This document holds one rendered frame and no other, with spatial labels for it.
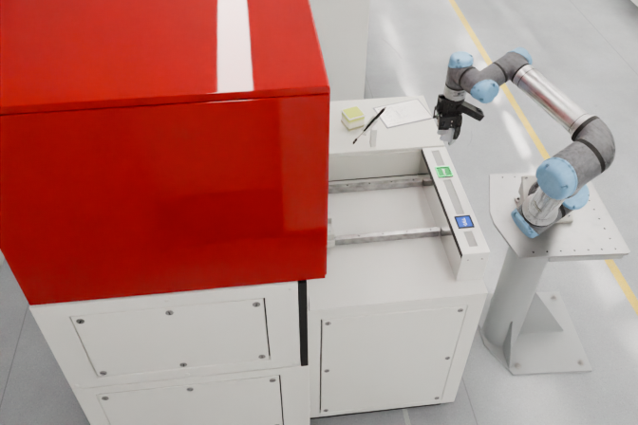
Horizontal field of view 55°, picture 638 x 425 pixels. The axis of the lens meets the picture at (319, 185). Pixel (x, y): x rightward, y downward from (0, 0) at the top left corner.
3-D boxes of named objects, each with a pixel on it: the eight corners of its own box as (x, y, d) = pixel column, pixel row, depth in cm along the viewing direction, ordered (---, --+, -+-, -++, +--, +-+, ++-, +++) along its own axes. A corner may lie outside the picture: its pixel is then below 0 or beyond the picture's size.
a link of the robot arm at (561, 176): (560, 222, 217) (611, 163, 167) (526, 245, 216) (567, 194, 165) (537, 195, 222) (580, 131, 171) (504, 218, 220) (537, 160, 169)
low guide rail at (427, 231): (302, 248, 221) (302, 242, 219) (301, 244, 223) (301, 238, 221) (438, 236, 226) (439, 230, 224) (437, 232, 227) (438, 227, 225)
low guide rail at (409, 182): (295, 196, 241) (294, 191, 239) (294, 193, 242) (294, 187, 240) (421, 186, 245) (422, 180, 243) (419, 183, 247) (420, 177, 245)
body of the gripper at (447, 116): (432, 119, 217) (437, 90, 209) (456, 117, 218) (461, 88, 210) (438, 132, 212) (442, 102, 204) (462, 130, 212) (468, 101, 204)
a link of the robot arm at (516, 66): (640, 137, 167) (517, 35, 193) (609, 158, 166) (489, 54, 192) (630, 158, 177) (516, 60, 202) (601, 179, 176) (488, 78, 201)
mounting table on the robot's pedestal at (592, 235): (575, 194, 262) (585, 170, 253) (619, 276, 229) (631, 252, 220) (471, 197, 260) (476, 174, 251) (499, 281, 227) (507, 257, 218)
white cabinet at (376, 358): (305, 429, 257) (302, 312, 201) (286, 253, 327) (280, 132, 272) (455, 412, 263) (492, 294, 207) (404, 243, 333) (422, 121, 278)
